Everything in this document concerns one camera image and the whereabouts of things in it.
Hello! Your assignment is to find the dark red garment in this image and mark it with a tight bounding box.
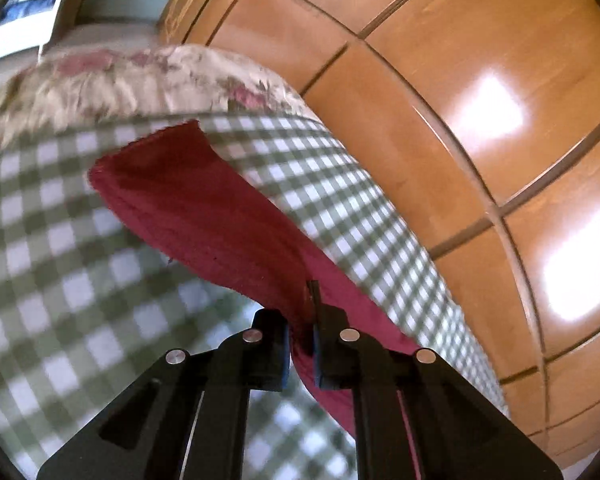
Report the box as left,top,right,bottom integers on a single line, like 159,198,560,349
87,119,423,441

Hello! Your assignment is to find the wooden wardrobe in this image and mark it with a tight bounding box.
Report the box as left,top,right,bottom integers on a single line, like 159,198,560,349
157,0,600,476

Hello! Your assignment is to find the cardboard box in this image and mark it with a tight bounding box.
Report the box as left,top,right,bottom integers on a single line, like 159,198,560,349
42,0,101,55

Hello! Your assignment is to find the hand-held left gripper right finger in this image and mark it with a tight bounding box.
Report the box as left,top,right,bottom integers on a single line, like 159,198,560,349
306,280,565,480

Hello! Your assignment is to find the floral blanket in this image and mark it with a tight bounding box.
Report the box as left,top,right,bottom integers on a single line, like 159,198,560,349
0,44,321,161

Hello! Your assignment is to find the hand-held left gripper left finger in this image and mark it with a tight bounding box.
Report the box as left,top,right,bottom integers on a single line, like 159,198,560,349
36,308,293,480

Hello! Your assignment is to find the green white checked bedsheet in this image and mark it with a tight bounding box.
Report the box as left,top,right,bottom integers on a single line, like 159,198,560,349
0,112,511,480

